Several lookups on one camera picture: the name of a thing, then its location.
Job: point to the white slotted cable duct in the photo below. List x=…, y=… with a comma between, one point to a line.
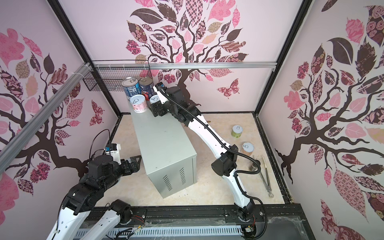
x=158, y=233

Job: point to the pink labelled can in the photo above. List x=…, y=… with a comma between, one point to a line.
x=139, y=103

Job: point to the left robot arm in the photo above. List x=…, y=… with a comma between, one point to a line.
x=103, y=174

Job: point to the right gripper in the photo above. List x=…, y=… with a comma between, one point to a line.
x=158, y=107

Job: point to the large blue labelled can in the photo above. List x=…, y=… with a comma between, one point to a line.
x=131, y=87

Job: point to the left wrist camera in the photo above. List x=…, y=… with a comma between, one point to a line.
x=114, y=151

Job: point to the orange labelled can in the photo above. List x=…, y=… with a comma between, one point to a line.
x=247, y=148

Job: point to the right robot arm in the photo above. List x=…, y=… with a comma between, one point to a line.
x=173, y=101

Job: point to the dark red labelled can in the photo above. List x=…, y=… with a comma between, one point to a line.
x=147, y=87

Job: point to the horizontal aluminium rail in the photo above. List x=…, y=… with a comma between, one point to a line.
x=166, y=66

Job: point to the yellow labelled can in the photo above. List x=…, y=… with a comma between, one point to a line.
x=154, y=99

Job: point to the diagonal aluminium rail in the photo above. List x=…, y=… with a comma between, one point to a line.
x=12, y=149

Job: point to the metal tongs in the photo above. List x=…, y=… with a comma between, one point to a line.
x=265, y=178

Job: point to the green labelled can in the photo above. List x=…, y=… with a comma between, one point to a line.
x=237, y=131

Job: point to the grey metal cabinet box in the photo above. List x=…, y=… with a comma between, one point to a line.
x=170, y=160

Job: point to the black wire basket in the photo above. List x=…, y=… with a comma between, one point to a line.
x=108, y=75

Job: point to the dark pepper shaker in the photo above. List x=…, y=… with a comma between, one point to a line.
x=255, y=167

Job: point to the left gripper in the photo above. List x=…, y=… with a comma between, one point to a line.
x=136, y=165

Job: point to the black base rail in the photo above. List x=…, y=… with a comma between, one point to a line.
x=272, y=222

